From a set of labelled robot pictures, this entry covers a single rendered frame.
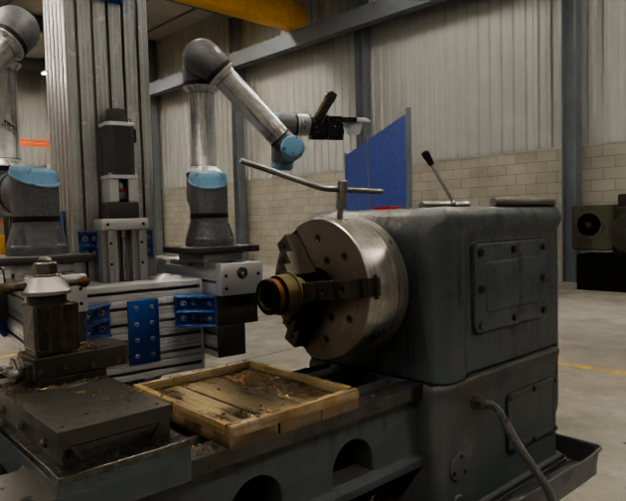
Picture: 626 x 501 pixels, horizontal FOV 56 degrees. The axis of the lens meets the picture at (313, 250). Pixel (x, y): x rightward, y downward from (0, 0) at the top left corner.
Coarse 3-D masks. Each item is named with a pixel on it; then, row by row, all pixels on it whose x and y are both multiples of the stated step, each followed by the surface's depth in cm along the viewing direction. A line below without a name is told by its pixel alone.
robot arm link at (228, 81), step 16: (192, 48) 180; (208, 48) 179; (192, 64) 181; (208, 64) 178; (224, 64) 179; (208, 80) 181; (224, 80) 180; (240, 80) 182; (240, 96) 181; (256, 96) 184; (240, 112) 186; (256, 112) 183; (272, 112) 186; (256, 128) 186; (272, 128) 184; (272, 144) 187; (288, 144) 184; (288, 160) 188
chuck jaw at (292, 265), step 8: (296, 232) 137; (280, 240) 134; (288, 240) 133; (296, 240) 134; (280, 248) 135; (288, 248) 132; (296, 248) 133; (304, 248) 134; (288, 256) 130; (296, 256) 131; (304, 256) 132; (280, 264) 132; (288, 264) 128; (296, 264) 130; (304, 264) 131; (312, 264) 132; (280, 272) 129; (296, 272) 128; (304, 272) 130; (312, 272) 131; (320, 272) 134; (304, 280) 133
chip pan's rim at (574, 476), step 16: (560, 448) 170; (576, 448) 166; (592, 448) 163; (560, 464) 163; (576, 464) 150; (592, 464) 159; (528, 480) 152; (560, 480) 147; (576, 480) 153; (512, 496) 145; (528, 496) 134; (544, 496) 141; (560, 496) 148
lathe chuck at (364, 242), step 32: (320, 224) 130; (352, 224) 129; (320, 256) 131; (352, 256) 123; (384, 256) 125; (384, 288) 123; (320, 320) 132; (352, 320) 125; (384, 320) 125; (320, 352) 132; (352, 352) 127
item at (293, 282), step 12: (276, 276) 123; (288, 276) 124; (264, 288) 125; (276, 288) 120; (288, 288) 121; (300, 288) 123; (264, 300) 125; (276, 300) 120; (288, 300) 121; (300, 300) 123; (264, 312) 123; (276, 312) 121; (288, 312) 123
